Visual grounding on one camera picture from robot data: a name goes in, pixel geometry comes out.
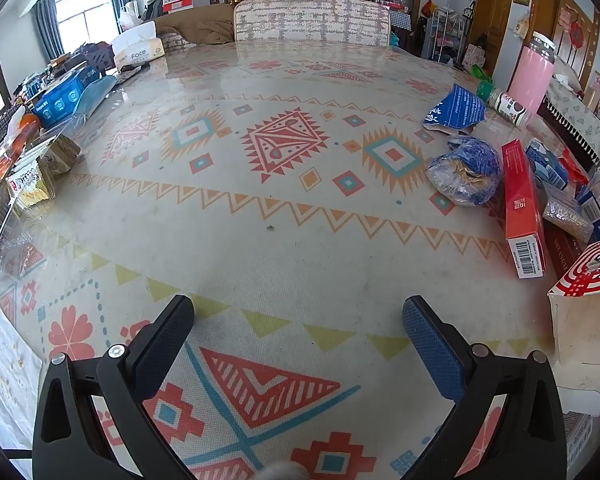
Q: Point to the tissue box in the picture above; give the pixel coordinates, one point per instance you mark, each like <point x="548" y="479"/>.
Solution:
<point x="135" y="50"/>

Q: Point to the small bottle green cap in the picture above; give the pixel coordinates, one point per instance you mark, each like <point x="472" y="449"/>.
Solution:
<point x="510" y="107"/>

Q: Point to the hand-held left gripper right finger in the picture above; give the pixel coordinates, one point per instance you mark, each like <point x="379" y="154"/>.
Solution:
<point x="432" y="350"/>

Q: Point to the white plastic bag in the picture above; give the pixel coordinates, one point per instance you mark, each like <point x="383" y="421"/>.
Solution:
<point x="127" y="15"/>

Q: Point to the red wrapper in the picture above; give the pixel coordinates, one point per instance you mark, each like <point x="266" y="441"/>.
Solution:
<point x="574" y="165"/>

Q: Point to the plain wooden door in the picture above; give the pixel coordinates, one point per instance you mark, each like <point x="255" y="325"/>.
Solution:
<point x="495" y="15"/>

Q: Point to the gold snack packet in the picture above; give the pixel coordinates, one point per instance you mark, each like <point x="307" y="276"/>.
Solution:
<point x="60" y="152"/>

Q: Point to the patterned chair back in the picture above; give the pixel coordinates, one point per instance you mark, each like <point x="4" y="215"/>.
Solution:
<point x="312" y="20"/>

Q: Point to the blue plastic bag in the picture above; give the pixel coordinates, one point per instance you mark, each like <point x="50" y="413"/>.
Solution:
<point x="462" y="172"/>

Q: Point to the large blue box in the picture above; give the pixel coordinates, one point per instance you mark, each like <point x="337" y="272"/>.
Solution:
<point x="62" y="97"/>

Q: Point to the metal storage rack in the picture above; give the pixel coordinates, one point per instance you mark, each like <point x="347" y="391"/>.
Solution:
<point x="445" y="35"/>

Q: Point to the orange snack packet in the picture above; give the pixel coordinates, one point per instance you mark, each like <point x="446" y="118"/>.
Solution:
<point x="12" y="135"/>

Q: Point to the brown cloth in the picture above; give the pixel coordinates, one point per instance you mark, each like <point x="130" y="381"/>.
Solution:
<point x="195" y="22"/>

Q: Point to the window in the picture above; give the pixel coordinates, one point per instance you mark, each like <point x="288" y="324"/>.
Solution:
<point x="87" y="15"/>

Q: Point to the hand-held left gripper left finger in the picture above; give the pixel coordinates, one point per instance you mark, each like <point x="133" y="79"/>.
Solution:
<point x="162" y="345"/>

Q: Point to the white patterned paper sheet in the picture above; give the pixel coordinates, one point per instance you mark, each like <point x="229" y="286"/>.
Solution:
<point x="10" y="375"/>

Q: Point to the white red snack packet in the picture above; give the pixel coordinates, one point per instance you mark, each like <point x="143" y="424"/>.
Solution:
<point x="27" y="185"/>

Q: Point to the red flat box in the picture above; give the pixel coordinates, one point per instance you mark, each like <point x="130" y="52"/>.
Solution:
<point x="522" y="210"/>

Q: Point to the leaf print cloth runner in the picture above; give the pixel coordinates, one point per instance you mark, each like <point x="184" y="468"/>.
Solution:
<point x="580" y="115"/>

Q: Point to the wooden door red decorations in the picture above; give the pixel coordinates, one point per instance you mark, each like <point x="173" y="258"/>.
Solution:
<point x="575" y="25"/>

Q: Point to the blue torn packet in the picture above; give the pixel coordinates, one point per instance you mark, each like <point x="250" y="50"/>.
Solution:
<point x="455" y="107"/>

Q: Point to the patterned tablecloth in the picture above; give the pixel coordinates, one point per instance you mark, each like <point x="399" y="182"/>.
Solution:
<point x="305" y="240"/>

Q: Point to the light blue plastic pouch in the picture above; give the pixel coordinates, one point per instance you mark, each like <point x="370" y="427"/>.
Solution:
<point x="94" y="97"/>

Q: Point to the green bag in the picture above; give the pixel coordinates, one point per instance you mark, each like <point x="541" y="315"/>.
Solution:
<point x="480" y="72"/>

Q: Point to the dark wooden sideboard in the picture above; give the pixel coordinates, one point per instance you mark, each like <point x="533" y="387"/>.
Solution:
<point x="562" y="132"/>

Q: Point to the clear plastic container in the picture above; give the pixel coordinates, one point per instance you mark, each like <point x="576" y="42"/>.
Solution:
<point x="5" y="245"/>

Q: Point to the red spiral print box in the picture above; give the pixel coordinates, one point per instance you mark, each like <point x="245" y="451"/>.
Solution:
<point x="587" y="310"/>

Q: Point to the pink thermos bottle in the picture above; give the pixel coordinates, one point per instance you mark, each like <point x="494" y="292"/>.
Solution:
<point x="527" y="75"/>

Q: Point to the clear bag of grains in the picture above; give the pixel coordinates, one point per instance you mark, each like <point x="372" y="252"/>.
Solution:
<point x="567" y="212"/>

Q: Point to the blue white carton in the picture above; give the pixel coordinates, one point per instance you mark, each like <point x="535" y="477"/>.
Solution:
<point x="545" y="162"/>

